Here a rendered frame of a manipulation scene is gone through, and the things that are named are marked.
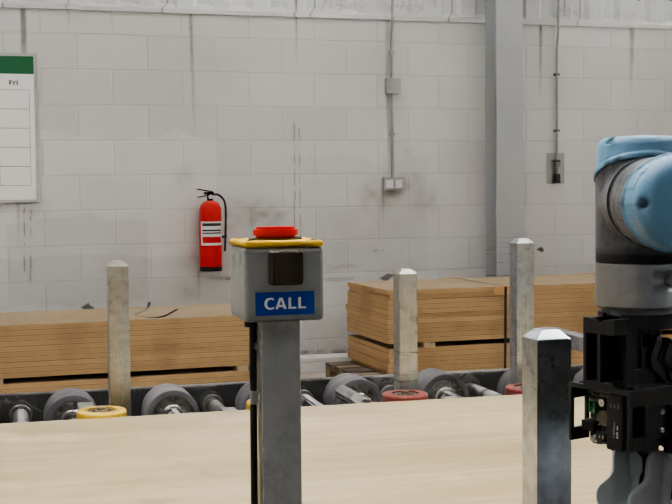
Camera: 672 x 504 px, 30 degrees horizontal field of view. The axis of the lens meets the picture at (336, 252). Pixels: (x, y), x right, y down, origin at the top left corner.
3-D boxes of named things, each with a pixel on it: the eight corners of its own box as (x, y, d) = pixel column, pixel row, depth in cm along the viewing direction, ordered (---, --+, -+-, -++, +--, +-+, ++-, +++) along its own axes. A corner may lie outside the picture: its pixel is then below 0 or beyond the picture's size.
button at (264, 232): (302, 246, 110) (302, 226, 109) (257, 247, 108) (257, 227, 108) (292, 244, 113) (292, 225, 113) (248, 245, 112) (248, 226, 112)
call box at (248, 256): (324, 328, 109) (323, 238, 108) (245, 331, 107) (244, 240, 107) (305, 320, 116) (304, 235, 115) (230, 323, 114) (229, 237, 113)
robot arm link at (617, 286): (634, 259, 116) (706, 263, 109) (634, 308, 116) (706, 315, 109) (576, 262, 112) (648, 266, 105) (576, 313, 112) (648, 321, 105)
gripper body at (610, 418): (566, 446, 112) (566, 311, 111) (632, 435, 117) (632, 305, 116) (632, 461, 105) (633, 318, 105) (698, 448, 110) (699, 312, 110)
